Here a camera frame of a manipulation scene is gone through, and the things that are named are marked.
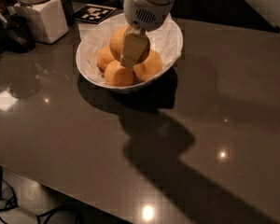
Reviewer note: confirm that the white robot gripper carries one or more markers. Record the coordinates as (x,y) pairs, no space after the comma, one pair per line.
(145,14)

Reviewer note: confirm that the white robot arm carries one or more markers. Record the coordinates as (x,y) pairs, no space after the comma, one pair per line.
(263,15)

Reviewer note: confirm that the white ceramic bowl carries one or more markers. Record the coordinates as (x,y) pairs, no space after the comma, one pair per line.
(127,87)

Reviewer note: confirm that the white paper liner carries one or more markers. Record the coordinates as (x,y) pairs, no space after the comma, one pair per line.
(96,38)

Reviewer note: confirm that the black white marker tile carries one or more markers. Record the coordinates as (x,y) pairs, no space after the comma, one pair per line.
(93,13)

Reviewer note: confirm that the dark cup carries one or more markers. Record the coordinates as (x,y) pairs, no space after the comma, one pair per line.
(68,12)

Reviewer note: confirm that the white square ceramic jar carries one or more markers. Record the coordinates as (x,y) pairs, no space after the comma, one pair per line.
(45,18)

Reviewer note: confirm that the dark round kettle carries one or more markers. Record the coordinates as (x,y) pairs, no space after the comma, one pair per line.
(19,37)

